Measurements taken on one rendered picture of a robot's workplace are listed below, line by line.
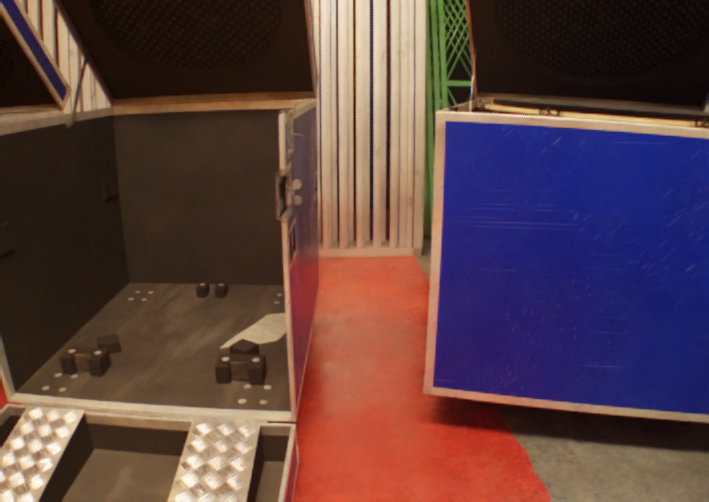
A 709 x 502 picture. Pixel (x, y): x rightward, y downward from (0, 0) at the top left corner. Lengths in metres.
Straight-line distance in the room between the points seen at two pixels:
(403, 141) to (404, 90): 0.30
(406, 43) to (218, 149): 1.42
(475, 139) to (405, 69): 1.90
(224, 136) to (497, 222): 1.26
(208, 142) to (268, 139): 0.25
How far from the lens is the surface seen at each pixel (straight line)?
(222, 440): 1.46
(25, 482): 1.54
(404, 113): 3.23
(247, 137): 2.25
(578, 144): 1.38
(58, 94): 2.51
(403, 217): 3.29
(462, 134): 1.37
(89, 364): 1.79
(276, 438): 1.52
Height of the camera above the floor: 1.03
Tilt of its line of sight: 16 degrees down
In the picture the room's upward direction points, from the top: straight up
